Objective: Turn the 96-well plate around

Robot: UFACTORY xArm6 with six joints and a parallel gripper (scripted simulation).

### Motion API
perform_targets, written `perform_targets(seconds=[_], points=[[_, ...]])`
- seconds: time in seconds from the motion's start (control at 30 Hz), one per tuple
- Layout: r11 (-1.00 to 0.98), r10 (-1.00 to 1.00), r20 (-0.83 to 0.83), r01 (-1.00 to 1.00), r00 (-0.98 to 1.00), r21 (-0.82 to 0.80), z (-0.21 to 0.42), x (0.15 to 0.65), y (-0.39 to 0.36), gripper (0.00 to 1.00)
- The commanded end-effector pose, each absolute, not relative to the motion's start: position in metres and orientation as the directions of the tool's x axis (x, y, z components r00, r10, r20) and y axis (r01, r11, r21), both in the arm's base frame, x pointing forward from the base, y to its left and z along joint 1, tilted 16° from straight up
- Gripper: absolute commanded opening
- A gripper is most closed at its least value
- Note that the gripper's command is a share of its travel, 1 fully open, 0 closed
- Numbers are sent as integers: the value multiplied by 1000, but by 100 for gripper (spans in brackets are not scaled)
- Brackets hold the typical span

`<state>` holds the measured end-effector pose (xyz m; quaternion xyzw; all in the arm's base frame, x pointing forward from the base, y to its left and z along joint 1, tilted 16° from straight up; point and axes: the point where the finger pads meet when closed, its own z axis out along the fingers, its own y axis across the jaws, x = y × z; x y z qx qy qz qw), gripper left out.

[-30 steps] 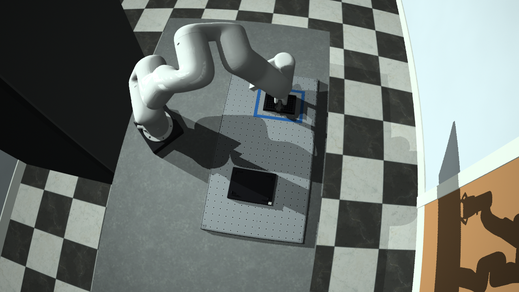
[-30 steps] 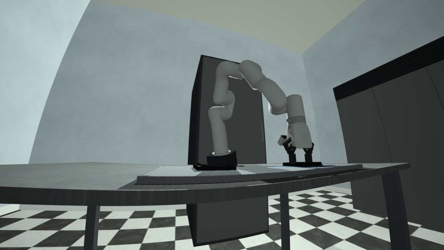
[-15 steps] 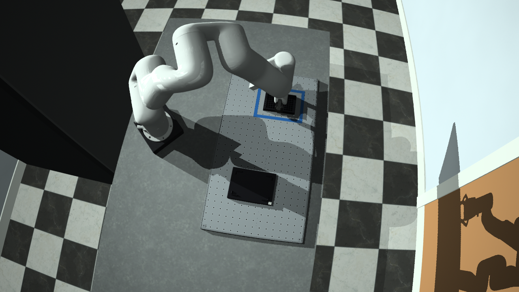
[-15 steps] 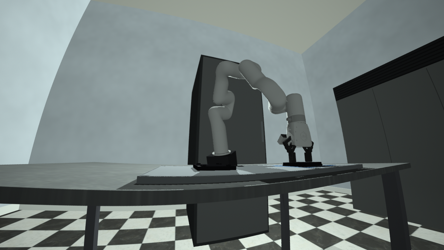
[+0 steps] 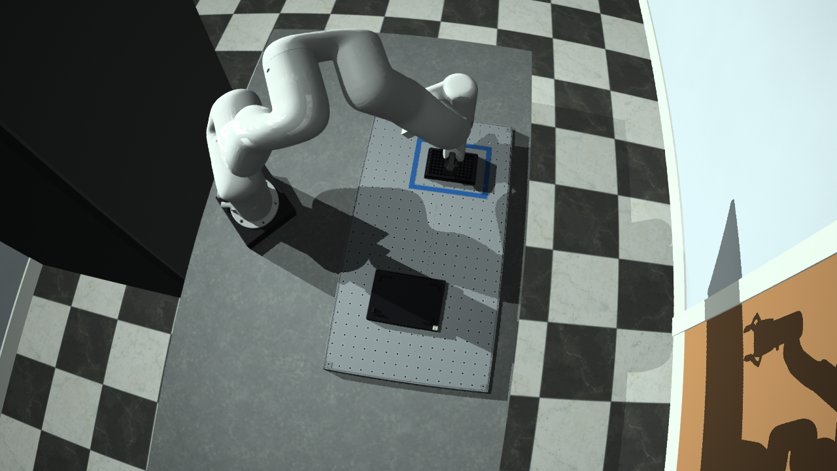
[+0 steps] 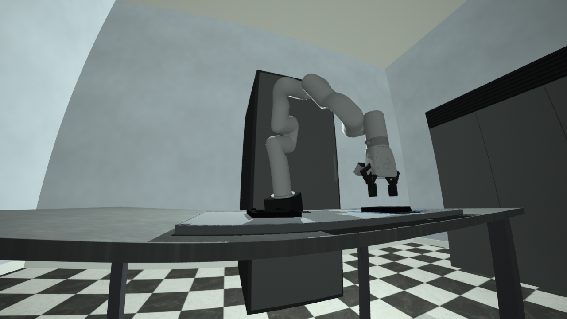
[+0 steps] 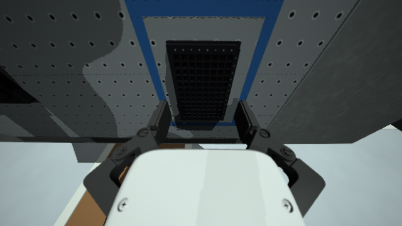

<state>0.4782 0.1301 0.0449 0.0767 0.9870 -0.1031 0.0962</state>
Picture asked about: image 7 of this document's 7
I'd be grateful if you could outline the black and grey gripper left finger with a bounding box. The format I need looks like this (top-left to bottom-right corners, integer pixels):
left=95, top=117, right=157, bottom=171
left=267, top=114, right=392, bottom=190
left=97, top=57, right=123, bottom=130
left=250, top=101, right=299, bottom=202
left=83, top=100, right=172, bottom=217

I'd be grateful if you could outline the light grey perforated base plate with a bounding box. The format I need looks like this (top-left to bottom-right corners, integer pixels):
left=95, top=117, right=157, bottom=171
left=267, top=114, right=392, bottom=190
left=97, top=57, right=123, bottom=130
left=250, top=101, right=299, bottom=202
left=0, top=0, right=362, bottom=138

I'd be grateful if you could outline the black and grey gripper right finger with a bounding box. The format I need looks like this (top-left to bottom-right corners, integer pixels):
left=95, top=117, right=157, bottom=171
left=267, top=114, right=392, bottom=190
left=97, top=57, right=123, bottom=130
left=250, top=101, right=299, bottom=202
left=234, top=100, right=326, bottom=218

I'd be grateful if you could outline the black well plate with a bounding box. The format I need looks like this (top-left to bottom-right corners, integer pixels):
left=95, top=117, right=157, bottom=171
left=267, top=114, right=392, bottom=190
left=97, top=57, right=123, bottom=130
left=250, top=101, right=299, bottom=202
left=166, top=40, right=241, bottom=121

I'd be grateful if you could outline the blue taped rectangle outline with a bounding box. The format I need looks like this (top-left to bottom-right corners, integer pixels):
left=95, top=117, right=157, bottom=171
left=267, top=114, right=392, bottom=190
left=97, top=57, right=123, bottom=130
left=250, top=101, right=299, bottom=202
left=124, top=0, right=284, bottom=126

